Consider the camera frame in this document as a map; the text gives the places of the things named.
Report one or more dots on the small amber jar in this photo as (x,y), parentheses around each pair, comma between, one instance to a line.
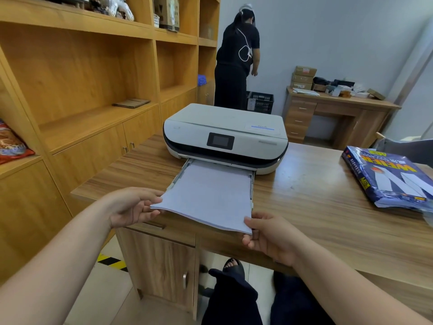
(345,94)

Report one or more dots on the white printer paper tray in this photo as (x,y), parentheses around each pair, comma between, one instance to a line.
(178,179)

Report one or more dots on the wooden shelf unit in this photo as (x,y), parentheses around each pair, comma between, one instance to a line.
(84,81)

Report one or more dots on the yellow black floor tape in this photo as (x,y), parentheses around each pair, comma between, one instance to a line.
(112,263)

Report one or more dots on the stack of white paper sheets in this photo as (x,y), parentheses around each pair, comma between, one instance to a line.
(209,196)

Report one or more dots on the person's left thumb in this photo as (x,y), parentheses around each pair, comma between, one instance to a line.
(150,196)

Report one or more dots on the small white basket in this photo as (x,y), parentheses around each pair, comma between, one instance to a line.
(156,20)

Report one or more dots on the person's right thumb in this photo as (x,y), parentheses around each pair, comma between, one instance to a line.
(257,222)

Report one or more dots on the white papers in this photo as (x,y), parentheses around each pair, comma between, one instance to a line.
(306,92)

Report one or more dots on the blue wrapped paper ream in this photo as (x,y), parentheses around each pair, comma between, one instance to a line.
(389,179)

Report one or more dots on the blue packet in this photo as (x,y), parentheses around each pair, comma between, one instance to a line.
(201,80)

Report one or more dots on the brown cardboard box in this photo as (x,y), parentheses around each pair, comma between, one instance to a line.
(301,85)
(305,71)
(303,78)

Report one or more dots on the person's black sandal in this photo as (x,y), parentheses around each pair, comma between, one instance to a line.
(233,267)

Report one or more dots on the red snack packet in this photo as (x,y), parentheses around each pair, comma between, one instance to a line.
(10,145)

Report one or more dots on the white and black printer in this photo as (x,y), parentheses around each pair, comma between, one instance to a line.
(225,131)

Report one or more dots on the small wooden desk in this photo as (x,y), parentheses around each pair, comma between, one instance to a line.
(341,115)

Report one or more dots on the person's dark trousers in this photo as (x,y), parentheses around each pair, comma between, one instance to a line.
(233,301)

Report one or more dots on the small flat brown box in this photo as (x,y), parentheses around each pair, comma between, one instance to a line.
(376,94)

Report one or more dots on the white figurine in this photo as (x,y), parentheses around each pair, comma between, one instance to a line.
(118,6)

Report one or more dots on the person's right hand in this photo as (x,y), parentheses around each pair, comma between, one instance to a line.
(274,238)

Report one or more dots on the grey chair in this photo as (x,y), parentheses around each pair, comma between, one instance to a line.
(406,150)

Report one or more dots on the brown flat notebook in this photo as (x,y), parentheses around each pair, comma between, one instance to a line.
(131,103)

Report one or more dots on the person's right forearm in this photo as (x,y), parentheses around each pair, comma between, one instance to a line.
(348,291)

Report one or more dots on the black plastic crate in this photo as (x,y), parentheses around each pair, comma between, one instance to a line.
(260,103)

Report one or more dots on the person's left forearm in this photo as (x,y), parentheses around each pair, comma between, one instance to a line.
(50,267)

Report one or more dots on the small open cardboard box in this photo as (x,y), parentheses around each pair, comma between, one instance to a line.
(319,87)

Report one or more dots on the white packets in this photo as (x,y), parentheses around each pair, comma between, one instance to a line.
(358,91)

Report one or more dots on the person's left hand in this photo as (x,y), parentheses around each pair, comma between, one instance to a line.
(127,208)

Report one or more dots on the tall cardboard box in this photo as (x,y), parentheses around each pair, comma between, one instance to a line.
(166,11)

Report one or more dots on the large wooden desk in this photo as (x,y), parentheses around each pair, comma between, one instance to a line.
(321,216)

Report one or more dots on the white head-worn device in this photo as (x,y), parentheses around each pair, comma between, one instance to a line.
(245,7)

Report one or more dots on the black device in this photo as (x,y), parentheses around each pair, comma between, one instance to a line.
(333,81)

